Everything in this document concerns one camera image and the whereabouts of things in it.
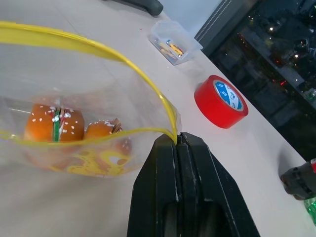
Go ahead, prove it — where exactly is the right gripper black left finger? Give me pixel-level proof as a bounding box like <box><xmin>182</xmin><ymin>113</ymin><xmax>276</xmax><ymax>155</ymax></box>
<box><xmin>126</xmin><ymin>135</ymin><xmax>185</xmax><ymax>237</ymax></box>

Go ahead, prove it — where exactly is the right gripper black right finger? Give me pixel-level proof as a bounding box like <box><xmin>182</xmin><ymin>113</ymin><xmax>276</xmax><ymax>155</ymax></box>
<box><xmin>177</xmin><ymin>131</ymin><xmax>262</xmax><ymax>237</ymax></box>

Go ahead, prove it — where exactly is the clear yellow-zip plastic bag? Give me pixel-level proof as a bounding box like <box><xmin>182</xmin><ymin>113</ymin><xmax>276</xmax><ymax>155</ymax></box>
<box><xmin>0</xmin><ymin>21</ymin><xmax>183</xmax><ymax>179</ymax></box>

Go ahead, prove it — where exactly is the red tape roll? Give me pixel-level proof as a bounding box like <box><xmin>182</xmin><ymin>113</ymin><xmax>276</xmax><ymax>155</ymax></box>
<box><xmin>194</xmin><ymin>75</ymin><xmax>249</xmax><ymax>130</ymax></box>

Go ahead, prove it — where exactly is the red-cap cola bottle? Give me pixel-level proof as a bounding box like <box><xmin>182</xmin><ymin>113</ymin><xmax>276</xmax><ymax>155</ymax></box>
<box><xmin>280</xmin><ymin>158</ymin><xmax>316</xmax><ymax>201</ymax></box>

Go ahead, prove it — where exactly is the yellow-cap green soda bottle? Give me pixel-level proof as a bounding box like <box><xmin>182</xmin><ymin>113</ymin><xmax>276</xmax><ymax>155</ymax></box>
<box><xmin>303</xmin><ymin>197</ymin><xmax>316</xmax><ymax>227</ymax></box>

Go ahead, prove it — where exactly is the clear plastic parts box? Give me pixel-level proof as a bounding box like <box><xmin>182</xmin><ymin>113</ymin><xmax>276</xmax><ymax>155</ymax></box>
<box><xmin>148</xmin><ymin>20</ymin><xmax>203</xmax><ymax>66</ymax></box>

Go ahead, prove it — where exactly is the dark grey remote controller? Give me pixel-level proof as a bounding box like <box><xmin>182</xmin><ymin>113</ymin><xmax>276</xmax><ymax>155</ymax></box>
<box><xmin>102</xmin><ymin>0</ymin><xmax>164</xmax><ymax>16</ymax></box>

